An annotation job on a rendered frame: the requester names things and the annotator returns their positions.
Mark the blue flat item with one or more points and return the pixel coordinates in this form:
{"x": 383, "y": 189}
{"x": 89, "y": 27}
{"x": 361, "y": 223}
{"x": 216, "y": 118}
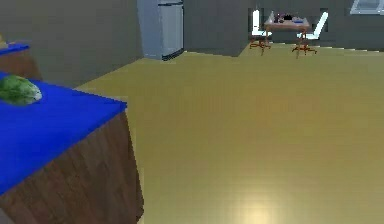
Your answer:
{"x": 298, "y": 21}

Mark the blue topped wooden counter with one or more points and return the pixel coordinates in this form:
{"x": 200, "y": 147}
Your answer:
{"x": 50, "y": 140}

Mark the white chair with orange base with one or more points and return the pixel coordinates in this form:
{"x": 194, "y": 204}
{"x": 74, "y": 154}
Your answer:
{"x": 259, "y": 31}
{"x": 310, "y": 36}

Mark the blue topped wooden cabinet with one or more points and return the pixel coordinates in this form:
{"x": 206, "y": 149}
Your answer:
{"x": 15, "y": 61}

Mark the green lettuce head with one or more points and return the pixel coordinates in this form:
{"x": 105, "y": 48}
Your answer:
{"x": 18, "y": 90}

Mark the white framed window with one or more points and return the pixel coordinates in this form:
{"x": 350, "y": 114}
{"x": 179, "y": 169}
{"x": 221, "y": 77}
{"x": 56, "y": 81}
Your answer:
{"x": 366, "y": 6}

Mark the dark small bottle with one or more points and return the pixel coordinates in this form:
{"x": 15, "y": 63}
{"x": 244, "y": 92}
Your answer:
{"x": 276, "y": 19}

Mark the small wooden table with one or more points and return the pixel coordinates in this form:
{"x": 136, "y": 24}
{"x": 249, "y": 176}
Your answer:
{"x": 286, "y": 25}

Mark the pale grey fridge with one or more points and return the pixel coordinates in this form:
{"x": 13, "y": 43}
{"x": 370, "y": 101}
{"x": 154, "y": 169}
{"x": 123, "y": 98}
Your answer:
{"x": 163, "y": 28}

